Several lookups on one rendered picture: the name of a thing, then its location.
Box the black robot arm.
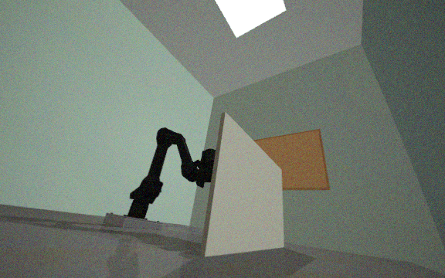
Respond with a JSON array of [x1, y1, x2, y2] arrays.
[[128, 127, 216, 220]]

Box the beige flat panel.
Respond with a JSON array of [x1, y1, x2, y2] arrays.
[[199, 112, 284, 257]]

